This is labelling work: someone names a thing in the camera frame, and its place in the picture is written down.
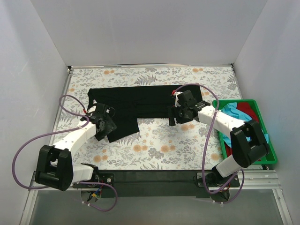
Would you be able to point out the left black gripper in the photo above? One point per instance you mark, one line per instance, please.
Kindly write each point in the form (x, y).
(108, 127)

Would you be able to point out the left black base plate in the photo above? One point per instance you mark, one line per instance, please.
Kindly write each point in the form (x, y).
(98, 177)

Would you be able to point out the red t shirt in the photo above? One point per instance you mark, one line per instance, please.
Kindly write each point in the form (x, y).
(248, 110)

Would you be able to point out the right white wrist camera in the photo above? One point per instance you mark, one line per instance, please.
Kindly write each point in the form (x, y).
(176, 94)

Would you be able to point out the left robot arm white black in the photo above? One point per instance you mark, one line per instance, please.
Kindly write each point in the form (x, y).
(55, 167)

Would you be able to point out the green plastic bin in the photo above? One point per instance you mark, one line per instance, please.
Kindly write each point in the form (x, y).
(269, 159)

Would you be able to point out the black t shirt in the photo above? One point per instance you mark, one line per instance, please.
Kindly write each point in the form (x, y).
(133, 103)

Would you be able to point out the cyan t shirt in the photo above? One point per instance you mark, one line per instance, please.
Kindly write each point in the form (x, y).
(234, 110)

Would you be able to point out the aluminium frame rail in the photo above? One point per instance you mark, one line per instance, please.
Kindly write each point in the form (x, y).
(253, 179)

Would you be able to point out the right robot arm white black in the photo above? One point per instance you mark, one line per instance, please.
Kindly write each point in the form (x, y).
(248, 142)

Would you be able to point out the floral table mat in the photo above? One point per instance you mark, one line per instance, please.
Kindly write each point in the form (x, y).
(157, 145)

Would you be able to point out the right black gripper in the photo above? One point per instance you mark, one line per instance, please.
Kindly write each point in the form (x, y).
(175, 115)

